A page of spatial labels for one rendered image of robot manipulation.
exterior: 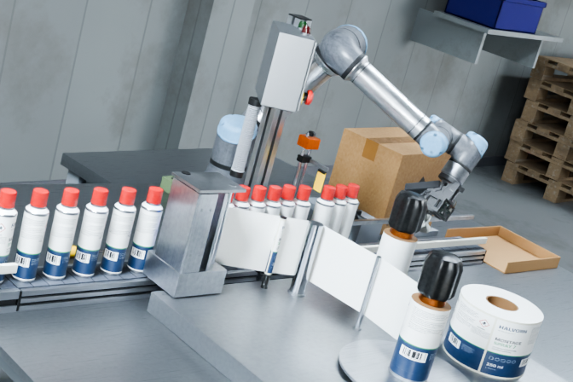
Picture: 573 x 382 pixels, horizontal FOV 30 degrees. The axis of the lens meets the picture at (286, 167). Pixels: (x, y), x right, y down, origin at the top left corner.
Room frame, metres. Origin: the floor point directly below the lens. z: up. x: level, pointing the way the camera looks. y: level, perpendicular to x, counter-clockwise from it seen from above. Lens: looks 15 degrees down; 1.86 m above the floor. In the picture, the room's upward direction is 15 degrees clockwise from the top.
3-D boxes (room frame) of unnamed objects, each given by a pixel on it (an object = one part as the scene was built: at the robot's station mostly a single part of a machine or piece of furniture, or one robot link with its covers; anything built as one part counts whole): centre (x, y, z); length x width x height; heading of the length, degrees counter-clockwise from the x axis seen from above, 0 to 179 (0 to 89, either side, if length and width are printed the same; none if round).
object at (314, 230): (2.44, -0.11, 0.97); 0.05 x 0.05 x 0.19
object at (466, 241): (2.85, -0.30, 0.91); 1.07 x 0.01 x 0.02; 136
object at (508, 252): (3.38, -0.76, 0.85); 0.30 x 0.26 x 0.04; 136
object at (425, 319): (2.12, -0.37, 1.04); 0.09 x 0.09 x 0.29
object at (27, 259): (2.11, 0.49, 0.98); 0.05 x 0.05 x 0.20
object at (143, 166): (3.26, 0.06, 0.81); 0.90 x 0.90 x 0.04; 51
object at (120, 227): (2.27, 0.33, 0.98); 0.05 x 0.05 x 0.20
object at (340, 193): (2.76, -0.16, 0.98); 0.05 x 0.05 x 0.20
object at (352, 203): (2.80, -0.19, 0.98); 0.05 x 0.05 x 0.20
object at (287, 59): (2.65, 0.07, 1.38); 0.17 x 0.10 x 0.19; 11
